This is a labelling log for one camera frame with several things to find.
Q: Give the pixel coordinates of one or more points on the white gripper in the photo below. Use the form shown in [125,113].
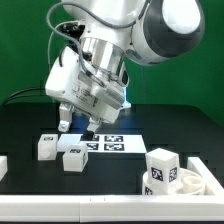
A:
[68,83]

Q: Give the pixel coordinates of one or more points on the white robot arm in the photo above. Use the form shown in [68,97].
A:
[89,75]

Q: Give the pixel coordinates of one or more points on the white round stool seat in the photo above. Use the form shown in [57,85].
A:
[189,183]

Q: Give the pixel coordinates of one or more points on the white sheet with tags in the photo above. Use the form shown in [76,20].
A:
[105,143]

